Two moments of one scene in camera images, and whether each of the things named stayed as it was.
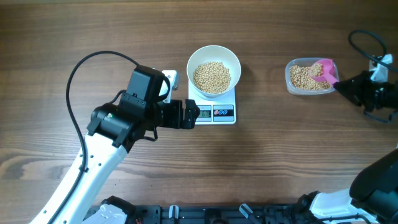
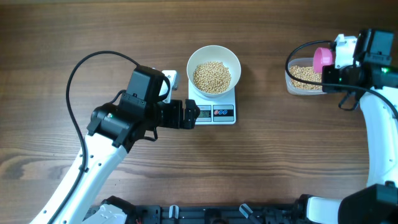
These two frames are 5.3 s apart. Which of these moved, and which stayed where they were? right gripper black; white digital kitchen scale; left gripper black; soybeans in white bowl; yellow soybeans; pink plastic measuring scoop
Moved: right gripper black; pink plastic measuring scoop
Stayed: left gripper black; soybeans in white bowl; white digital kitchen scale; yellow soybeans
